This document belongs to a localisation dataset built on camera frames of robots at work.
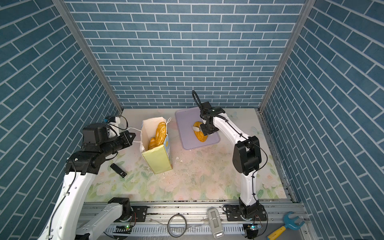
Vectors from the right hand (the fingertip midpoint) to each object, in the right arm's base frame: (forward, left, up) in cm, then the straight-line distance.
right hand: (207, 129), depth 92 cm
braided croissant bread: (-12, +32, -1) cm, 34 cm away
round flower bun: (-12, +24, +9) cm, 29 cm away
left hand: (-19, +32, +18) cm, 41 cm away
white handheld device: (-47, -7, -11) cm, 49 cm away
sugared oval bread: (+2, +6, -8) cm, 10 cm away
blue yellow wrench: (-44, -42, -13) cm, 62 cm away
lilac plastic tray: (+19, +17, -13) cm, 29 cm away
